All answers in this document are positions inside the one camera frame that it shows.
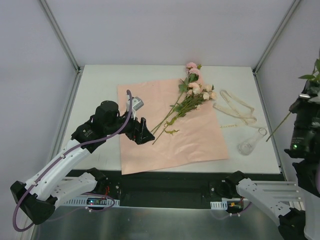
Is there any cream white rose stem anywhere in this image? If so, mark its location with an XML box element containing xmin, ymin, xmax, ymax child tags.
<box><xmin>266</xmin><ymin>58</ymin><xmax>320</xmax><ymax>142</ymax></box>

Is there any pink wrapping paper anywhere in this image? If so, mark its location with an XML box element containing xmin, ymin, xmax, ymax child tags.
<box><xmin>117</xmin><ymin>79</ymin><xmax>229</xmax><ymax>175</ymax></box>

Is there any artificial rose bouquet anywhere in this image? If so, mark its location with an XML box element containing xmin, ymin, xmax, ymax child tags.
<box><xmin>151</xmin><ymin>62</ymin><xmax>217</xmax><ymax>136</ymax></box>

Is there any cream ribbon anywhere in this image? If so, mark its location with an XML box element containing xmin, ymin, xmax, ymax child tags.
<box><xmin>213</xmin><ymin>89</ymin><xmax>258</xmax><ymax>129</ymax></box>

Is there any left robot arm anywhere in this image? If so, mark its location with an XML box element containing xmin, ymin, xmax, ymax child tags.
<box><xmin>10</xmin><ymin>97</ymin><xmax>155</xmax><ymax>225</ymax></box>

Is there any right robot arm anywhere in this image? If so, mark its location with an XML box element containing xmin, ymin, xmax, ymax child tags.
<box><xmin>215</xmin><ymin>80</ymin><xmax>320</xmax><ymax>240</ymax></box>

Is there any clear glass vase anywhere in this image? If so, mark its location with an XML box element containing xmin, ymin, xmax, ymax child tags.
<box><xmin>237</xmin><ymin>127</ymin><xmax>268</xmax><ymax>156</ymax></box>

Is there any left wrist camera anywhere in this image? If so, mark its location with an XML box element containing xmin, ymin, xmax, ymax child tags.
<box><xmin>126</xmin><ymin>95</ymin><xmax>144</xmax><ymax>119</ymax></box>

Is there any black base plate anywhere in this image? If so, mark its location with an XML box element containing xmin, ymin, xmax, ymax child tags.
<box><xmin>64</xmin><ymin>167</ymin><xmax>286</xmax><ymax>208</ymax></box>

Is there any left white cable duct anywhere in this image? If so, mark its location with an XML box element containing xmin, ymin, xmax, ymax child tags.
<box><xmin>63</xmin><ymin>196</ymin><xmax>120</xmax><ymax>208</ymax></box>

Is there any white cable duct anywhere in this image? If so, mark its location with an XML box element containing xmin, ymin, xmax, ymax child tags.
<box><xmin>63</xmin><ymin>196</ymin><xmax>120</xmax><ymax>208</ymax></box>
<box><xmin>210</xmin><ymin>200</ymin><xmax>228</xmax><ymax>211</ymax></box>

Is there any right white cable duct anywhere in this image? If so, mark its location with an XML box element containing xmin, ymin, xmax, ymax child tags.
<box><xmin>210</xmin><ymin>200</ymin><xmax>228</xmax><ymax>211</ymax></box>

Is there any right aluminium frame post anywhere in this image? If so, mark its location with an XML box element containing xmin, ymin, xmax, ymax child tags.
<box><xmin>252</xmin><ymin>0</ymin><xmax>302</xmax><ymax>76</ymax></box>

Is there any aluminium frame post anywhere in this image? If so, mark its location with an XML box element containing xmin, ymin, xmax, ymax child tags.
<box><xmin>252</xmin><ymin>0</ymin><xmax>302</xmax><ymax>76</ymax></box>
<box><xmin>38</xmin><ymin>0</ymin><xmax>81</xmax><ymax>74</ymax></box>

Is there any left aluminium frame post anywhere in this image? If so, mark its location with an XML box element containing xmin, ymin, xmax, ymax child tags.
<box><xmin>38</xmin><ymin>0</ymin><xmax>81</xmax><ymax>74</ymax></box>

